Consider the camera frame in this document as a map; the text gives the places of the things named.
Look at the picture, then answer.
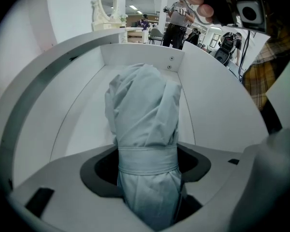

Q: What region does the cream ornate vanity mirror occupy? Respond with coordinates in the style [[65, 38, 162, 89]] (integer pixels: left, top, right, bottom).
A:
[[91, 0, 128, 32]]

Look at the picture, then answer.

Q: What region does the person's plaid shirt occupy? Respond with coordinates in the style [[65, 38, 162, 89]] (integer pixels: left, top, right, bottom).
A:
[[241, 20, 290, 111]]

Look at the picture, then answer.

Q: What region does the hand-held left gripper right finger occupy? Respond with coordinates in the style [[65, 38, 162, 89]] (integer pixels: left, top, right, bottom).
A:
[[159, 141, 244, 232]]

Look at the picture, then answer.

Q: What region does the black cable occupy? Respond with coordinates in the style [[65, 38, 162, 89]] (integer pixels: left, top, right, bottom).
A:
[[238, 30, 251, 80]]

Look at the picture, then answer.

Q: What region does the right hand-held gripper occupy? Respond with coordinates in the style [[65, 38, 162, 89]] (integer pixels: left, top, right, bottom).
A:
[[166, 0, 238, 27]]

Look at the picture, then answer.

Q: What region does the light blue umbrella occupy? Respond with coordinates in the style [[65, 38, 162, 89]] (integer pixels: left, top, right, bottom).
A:
[[104, 63, 184, 230]]

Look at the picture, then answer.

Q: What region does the grey green chair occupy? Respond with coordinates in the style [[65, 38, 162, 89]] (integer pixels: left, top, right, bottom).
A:
[[148, 28, 164, 45]]

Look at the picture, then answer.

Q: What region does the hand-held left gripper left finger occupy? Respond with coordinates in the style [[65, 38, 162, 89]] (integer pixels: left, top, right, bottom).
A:
[[7, 144, 145, 232]]

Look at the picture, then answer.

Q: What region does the grey camera box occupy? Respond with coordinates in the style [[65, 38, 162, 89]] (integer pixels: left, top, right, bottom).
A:
[[235, 0, 268, 35]]

